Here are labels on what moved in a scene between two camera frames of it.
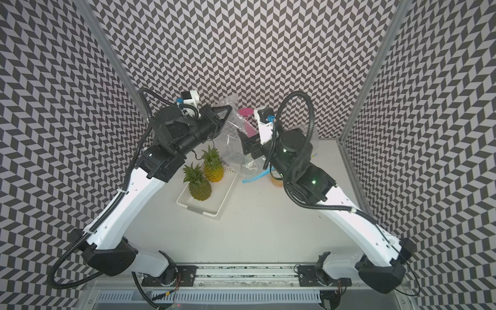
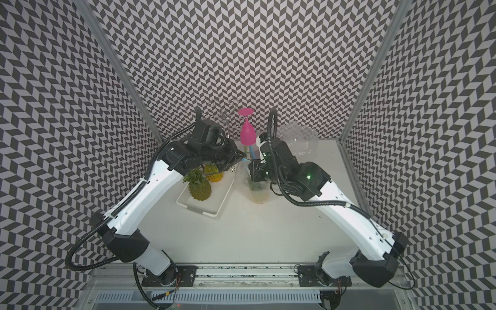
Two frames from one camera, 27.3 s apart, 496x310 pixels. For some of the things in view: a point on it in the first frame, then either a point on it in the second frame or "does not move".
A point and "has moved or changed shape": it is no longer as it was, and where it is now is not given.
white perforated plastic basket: (219, 192) does not move
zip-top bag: (252, 169) has moved or changed shape
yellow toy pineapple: (213, 166) does not move
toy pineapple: (278, 183) has moved or changed shape
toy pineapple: (199, 187) does not move
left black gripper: (208, 113) → (234, 155)
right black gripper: (252, 143) → (256, 163)
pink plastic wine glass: (250, 130) does not move
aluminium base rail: (275, 276) does not move
